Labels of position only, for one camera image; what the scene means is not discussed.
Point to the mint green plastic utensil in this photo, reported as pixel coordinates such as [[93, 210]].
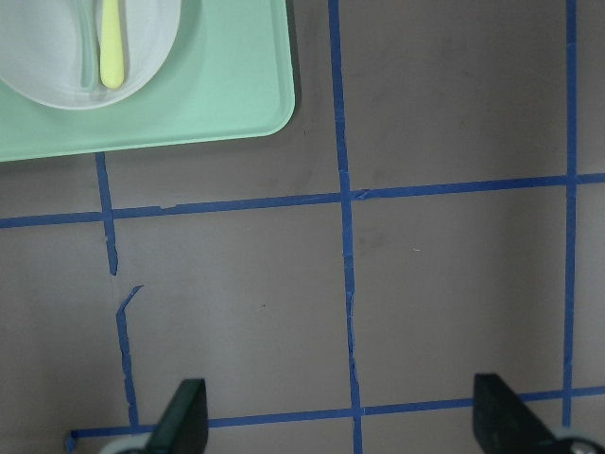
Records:
[[89, 75]]

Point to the mint green plastic tray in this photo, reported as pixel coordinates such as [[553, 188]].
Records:
[[228, 75]]

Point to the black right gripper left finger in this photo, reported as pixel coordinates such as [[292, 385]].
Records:
[[183, 427]]

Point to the yellow plastic fork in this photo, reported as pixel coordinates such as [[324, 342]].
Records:
[[111, 57]]

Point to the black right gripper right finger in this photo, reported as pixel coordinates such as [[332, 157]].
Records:
[[504, 424]]

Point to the white round plate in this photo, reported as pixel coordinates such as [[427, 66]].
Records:
[[40, 50]]

